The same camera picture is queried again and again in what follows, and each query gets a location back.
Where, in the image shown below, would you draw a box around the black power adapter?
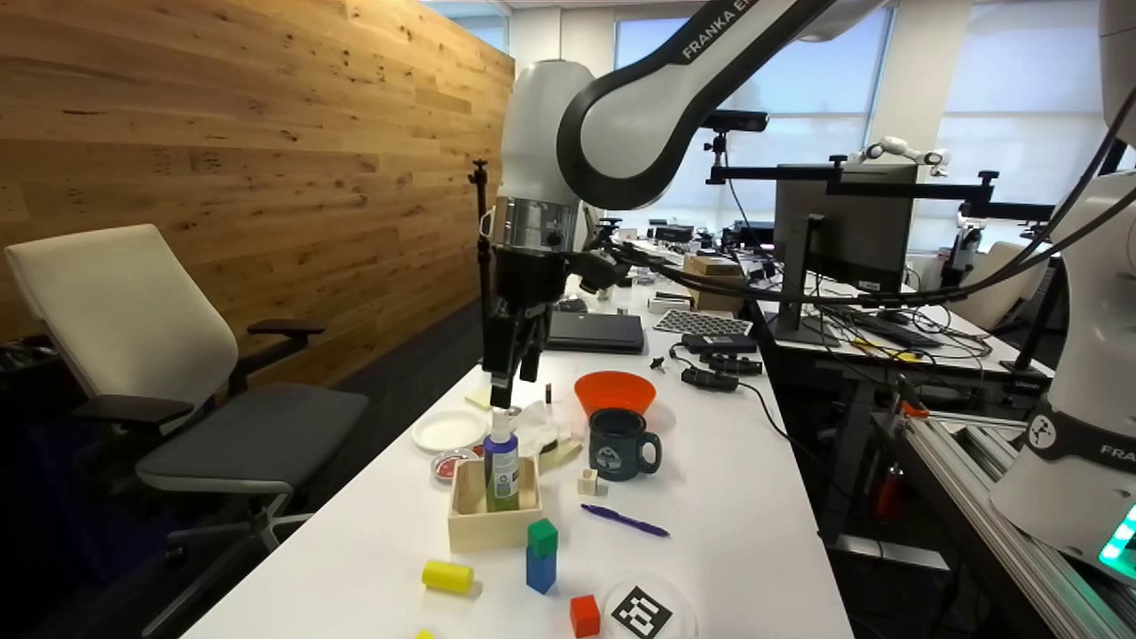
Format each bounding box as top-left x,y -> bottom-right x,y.
677,363 -> 742,396

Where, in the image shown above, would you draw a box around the wooden box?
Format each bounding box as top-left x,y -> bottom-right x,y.
444,456 -> 552,553

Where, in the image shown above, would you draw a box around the black marker tag card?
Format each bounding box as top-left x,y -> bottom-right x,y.
598,572 -> 703,639

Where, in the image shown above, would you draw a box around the black camera on stand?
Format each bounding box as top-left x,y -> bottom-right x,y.
708,108 -> 776,134

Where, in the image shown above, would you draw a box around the grey keyboard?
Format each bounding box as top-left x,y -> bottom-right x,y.
655,302 -> 757,340

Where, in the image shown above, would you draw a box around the black mounting bar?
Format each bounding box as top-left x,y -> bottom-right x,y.
708,132 -> 1058,224

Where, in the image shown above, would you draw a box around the white plate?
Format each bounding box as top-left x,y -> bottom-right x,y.
409,410 -> 489,456

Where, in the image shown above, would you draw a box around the flat black device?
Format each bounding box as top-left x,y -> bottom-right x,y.
677,332 -> 760,357

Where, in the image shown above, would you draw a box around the dark mug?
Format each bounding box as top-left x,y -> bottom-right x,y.
586,406 -> 668,482

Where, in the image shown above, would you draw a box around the yellow cylinder block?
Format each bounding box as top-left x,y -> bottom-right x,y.
418,553 -> 481,602

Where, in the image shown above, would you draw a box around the orange bowl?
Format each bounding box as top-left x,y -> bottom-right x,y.
573,366 -> 660,419

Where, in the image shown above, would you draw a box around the blue cube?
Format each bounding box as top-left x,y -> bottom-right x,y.
521,544 -> 560,597

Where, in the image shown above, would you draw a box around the bottle with blue liquid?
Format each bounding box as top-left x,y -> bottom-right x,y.
481,406 -> 525,515

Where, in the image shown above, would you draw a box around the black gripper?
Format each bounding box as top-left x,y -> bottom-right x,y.
481,242 -> 598,413

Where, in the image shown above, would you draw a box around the small white device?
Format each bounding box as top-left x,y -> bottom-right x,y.
861,134 -> 953,178

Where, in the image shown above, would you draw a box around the green cube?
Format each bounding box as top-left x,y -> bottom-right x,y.
525,515 -> 560,558

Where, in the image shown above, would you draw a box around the red cube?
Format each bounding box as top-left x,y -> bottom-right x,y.
569,590 -> 604,639

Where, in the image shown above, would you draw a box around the aluminium rail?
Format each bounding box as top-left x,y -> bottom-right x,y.
903,406 -> 1136,639

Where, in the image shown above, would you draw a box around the black laptop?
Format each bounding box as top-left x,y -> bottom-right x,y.
542,309 -> 651,357

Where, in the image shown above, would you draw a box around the cardboard box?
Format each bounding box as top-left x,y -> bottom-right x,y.
681,254 -> 750,314

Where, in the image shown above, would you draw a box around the blue pen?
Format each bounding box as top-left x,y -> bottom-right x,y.
580,500 -> 674,540

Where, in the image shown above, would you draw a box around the black tripod pole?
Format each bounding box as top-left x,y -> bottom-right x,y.
464,156 -> 500,254

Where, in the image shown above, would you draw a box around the white and grey office chair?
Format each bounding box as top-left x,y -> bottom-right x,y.
0,222 -> 373,624

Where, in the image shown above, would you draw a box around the thin black cable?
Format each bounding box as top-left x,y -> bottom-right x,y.
731,373 -> 797,444

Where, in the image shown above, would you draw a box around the tangled black desk cables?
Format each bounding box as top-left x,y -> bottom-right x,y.
813,295 -> 1023,371

